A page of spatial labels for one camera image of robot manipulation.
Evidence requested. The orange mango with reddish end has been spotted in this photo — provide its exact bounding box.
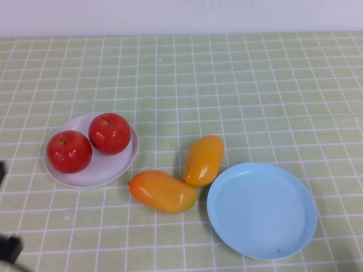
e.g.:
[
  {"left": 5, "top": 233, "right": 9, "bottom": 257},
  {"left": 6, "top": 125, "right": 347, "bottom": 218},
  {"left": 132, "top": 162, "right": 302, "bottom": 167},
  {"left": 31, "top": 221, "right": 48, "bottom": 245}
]
[{"left": 129, "top": 169, "right": 198, "bottom": 214}]

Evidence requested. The light blue plate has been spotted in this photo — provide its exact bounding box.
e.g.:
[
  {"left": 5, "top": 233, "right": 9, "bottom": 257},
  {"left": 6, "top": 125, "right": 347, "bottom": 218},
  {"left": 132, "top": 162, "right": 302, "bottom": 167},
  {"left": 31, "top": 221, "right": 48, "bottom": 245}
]
[{"left": 206, "top": 162, "right": 318, "bottom": 260}]

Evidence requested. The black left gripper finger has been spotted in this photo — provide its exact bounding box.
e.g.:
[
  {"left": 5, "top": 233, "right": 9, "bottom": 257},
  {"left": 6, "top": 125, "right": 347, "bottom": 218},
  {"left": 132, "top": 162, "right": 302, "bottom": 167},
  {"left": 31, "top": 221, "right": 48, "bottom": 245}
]
[{"left": 0, "top": 160, "right": 8, "bottom": 185}]

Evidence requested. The white plate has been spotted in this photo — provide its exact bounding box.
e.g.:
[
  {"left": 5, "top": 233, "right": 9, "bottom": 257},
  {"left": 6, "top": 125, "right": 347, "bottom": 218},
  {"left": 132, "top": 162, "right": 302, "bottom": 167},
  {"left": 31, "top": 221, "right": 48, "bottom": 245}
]
[{"left": 43, "top": 112, "right": 139, "bottom": 188}]

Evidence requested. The yellow orange mango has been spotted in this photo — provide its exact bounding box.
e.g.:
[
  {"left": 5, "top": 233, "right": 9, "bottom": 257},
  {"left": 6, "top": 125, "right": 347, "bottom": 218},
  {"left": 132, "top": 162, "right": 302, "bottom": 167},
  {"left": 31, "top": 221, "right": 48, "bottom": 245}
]
[{"left": 182, "top": 135, "right": 225, "bottom": 188}]

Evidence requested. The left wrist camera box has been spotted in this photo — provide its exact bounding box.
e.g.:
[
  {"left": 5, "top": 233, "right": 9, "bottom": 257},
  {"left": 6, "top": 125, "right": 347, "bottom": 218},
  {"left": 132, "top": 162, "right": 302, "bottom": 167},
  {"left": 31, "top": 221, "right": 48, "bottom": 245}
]
[{"left": 0, "top": 233, "right": 23, "bottom": 264}]

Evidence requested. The red apple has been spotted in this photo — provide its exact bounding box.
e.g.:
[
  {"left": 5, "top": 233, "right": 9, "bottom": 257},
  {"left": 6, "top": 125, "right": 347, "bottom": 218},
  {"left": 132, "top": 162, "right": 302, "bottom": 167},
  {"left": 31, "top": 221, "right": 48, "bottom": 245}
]
[
  {"left": 88, "top": 112, "right": 132, "bottom": 155},
  {"left": 47, "top": 130, "right": 93, "bottom": 174}
]

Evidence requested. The green checked tablecloth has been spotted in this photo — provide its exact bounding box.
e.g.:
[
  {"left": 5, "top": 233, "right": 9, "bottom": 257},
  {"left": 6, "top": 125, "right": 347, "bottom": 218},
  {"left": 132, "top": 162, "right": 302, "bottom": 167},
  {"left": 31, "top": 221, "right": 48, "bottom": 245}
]
[{"left": 0, "top": 31, "right": 363, "bottom": 272}]

